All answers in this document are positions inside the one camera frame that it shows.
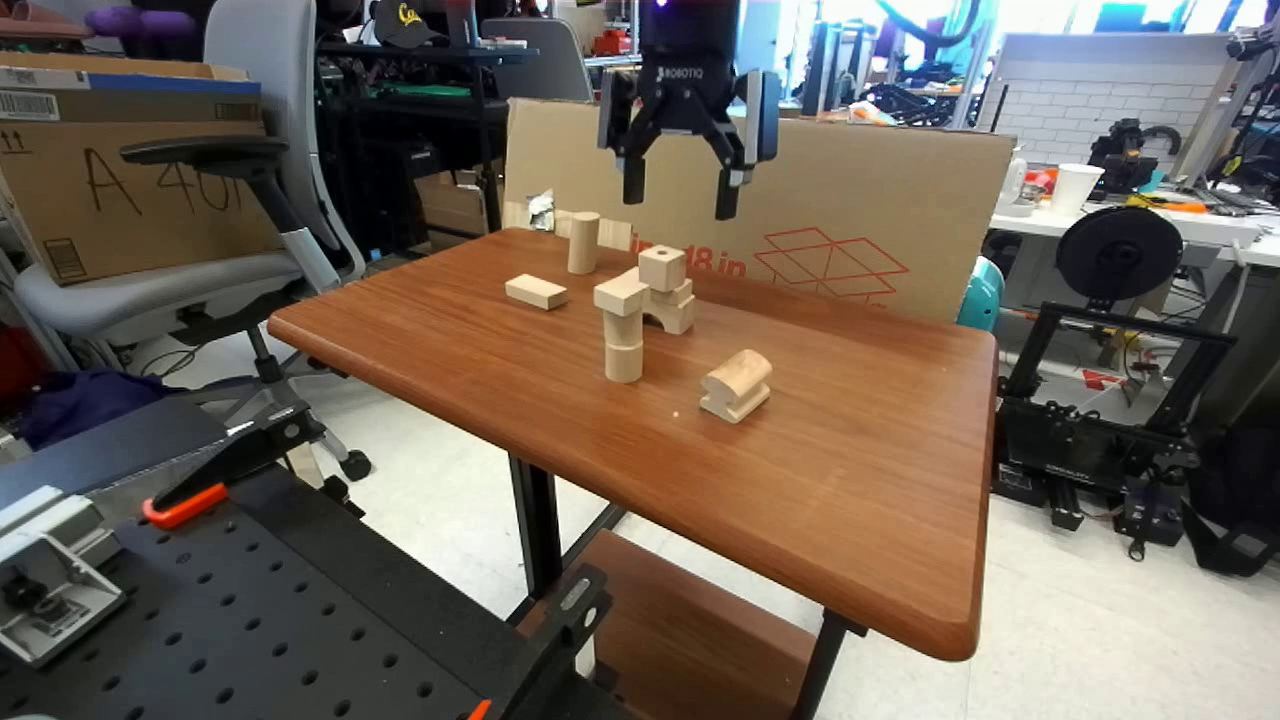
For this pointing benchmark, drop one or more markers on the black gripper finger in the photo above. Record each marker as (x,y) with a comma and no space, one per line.
(730,185)
(633,170)

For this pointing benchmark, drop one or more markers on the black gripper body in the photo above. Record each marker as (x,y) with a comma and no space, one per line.
(690,45)

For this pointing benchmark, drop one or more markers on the tall wooden cylinder block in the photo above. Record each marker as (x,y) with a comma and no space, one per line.
(583,243)

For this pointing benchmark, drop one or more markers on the wooden cube block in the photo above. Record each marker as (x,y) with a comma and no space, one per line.
(662,268)

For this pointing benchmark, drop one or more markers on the square wooden block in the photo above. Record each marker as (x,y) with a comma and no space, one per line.
(620,294)

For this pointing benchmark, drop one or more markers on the wooden arch block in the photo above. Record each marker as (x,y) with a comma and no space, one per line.
(676,312)

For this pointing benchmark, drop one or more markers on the flat rectangular wooden block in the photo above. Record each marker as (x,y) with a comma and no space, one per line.
(536,291)

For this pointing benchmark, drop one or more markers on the rounded wooden bridge block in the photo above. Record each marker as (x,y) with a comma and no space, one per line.
(737,385)

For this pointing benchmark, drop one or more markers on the crumpled foil wrapper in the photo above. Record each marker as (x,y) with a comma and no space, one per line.
(541,211)

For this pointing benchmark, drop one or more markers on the large cardboard panel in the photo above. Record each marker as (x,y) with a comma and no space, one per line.
(860,210)

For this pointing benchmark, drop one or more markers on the grey chair backrest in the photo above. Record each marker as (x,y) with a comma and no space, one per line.
(540,60)

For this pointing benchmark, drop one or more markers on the stack of wooden cylinder blocks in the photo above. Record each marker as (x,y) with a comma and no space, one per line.
(623,350)

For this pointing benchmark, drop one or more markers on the black baseball cap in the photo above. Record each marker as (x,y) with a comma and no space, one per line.
(405,25)

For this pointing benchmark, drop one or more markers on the white paper cup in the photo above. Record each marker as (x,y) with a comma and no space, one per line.
(1076,190)

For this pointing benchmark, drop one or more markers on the white brick pattern panel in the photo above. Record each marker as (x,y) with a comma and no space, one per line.
(1080,100)

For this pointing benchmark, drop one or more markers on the grey office chair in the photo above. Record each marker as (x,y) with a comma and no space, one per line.
(250,150)

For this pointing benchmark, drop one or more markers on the black 3d printer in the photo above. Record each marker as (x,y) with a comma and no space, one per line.
(1110,400)

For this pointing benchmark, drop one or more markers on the white desk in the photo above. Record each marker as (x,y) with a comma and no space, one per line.
(1230,232)

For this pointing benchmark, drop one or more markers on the large cardboard box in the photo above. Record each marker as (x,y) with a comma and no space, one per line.
(110,190)

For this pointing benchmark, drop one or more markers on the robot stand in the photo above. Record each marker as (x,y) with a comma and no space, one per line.
(260,620)

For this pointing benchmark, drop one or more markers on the grey metal bracket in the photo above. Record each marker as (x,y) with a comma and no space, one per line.
(50,580)

